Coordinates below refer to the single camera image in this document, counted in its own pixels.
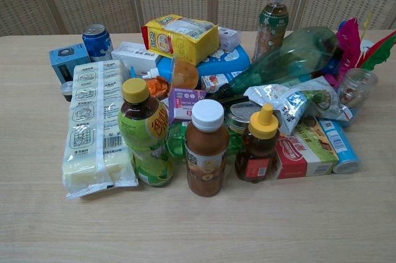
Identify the light blue cylindrical can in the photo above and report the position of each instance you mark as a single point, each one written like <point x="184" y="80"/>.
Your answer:
<point x="341" y="147"/>

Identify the colourful feather shuttlecock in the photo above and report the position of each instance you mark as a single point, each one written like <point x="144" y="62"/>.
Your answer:
<point x="352" y="46"/>

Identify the small clear plastic box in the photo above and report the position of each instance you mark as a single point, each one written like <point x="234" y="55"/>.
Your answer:
<point x="228" y="37"/>

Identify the orange foil snack packet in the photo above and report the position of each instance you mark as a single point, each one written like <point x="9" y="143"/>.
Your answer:
<point x="157" y="86"/>

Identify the brown coffee bottle white cap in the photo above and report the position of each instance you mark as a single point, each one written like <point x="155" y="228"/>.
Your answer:
<point x="206" y="154"/>

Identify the glass jar metal lid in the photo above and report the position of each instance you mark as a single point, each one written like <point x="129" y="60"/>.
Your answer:
<point x="239" y="116"/>

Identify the blue soda can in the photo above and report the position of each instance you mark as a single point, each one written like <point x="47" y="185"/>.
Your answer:
<point x="97" y="43"/>

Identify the red and white carton box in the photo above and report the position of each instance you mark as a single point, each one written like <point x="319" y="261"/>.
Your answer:
<point x="304" y="154"/>

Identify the large empty green plastic bottle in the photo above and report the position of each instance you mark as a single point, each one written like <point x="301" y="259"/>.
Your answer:
<point x="287" y="58"/>

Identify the white medicine box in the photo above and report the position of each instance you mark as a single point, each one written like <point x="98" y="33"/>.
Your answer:
<point x="136" y="55"/>

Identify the blue grey small box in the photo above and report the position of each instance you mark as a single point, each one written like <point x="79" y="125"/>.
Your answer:
<point x="66" y="62"/>

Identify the purple small box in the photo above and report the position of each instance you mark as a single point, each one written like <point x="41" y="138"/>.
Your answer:
<point x="185" y="106"/>

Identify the orange jelly cup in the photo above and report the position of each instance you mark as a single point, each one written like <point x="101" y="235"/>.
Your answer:
<point x="185" y="74"/>

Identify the small milk drink carton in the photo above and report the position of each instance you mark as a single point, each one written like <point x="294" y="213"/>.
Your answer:
<point x="213" y="82"/>

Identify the clear plastic jar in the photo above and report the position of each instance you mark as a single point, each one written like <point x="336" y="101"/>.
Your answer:
<point x="357" y="85"/>

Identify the tall tea bottle white cap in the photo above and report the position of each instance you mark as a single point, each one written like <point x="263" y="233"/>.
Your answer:
<point x="272" y="31"/>

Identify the blue wet wipes pack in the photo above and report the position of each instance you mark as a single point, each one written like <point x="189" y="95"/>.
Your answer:
<point x="226" y="58"/>

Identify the silver foil snack bag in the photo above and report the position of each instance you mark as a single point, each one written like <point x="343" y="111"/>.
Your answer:
<point x="297" y="99"/>

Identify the green tea bottle yellow cap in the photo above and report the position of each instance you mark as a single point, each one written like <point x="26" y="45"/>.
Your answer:
<point x="145" y="133"/>

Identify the white sponge multipack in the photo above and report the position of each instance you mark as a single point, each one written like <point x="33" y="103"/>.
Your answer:
<point x="92" y="127"/>

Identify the yellow snack bag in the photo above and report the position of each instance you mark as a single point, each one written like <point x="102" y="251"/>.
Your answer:
<point x="182" y="40"/>

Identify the honey bottle yellow nozzle cap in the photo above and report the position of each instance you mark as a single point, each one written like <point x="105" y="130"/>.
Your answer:
<point x="258" y="148"/>

